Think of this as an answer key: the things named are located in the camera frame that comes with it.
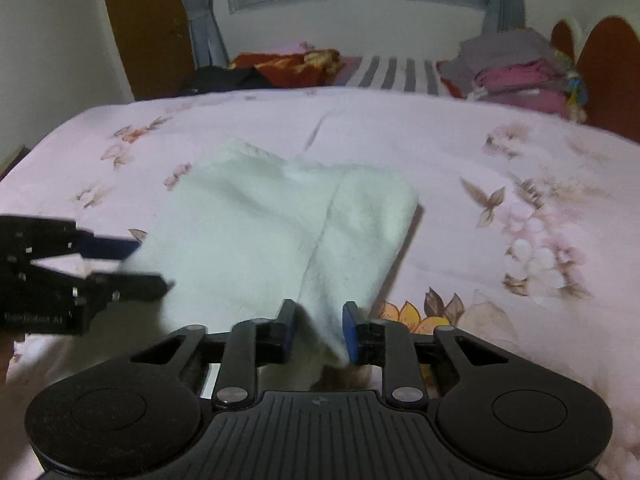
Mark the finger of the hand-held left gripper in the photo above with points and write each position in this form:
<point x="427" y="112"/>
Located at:
<point x="110" y="248"/>
<point x="135" y="287"/>

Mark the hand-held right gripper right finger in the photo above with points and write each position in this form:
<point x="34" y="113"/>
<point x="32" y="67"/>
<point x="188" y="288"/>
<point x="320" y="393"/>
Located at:
<point x="350" y="335"/>

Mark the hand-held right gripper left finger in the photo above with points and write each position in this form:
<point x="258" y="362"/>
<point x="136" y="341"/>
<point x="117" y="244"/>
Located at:
<point x="289" y="332"/>

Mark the white towel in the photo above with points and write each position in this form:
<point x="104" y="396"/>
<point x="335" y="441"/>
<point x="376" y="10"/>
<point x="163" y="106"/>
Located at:
<point x="240" y="220"/>

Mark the dark clothes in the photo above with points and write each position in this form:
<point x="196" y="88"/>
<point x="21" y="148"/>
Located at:
<point x="225" y="80"/>

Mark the pink folded clothes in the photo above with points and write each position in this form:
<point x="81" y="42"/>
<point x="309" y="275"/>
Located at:
<point x="520" y="85"/>

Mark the brown wooden wardrobe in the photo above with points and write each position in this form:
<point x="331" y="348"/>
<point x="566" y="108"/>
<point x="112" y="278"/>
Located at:
<point x="145" y="35"/>

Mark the pink floral bed sheet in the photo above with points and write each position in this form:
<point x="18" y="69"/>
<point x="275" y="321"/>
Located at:
<point x="500" y="160"/>

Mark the red orange blanket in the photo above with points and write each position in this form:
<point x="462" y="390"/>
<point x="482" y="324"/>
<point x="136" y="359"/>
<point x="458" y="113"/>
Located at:
<point x="285" y="67"/>

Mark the grey striped cloth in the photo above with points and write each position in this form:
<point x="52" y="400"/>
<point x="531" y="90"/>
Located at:
<point x="390" y="75"/>

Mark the grey folded garment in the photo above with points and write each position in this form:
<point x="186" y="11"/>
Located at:
<point x="505" y="47"/>

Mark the multicoloured cloth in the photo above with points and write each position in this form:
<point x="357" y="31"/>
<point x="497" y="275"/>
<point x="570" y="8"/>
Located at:
<point x="576" y="95"/>

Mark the brown wooden headboard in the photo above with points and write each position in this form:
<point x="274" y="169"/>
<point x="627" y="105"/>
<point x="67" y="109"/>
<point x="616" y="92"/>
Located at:
<point x="615" y="75"/>

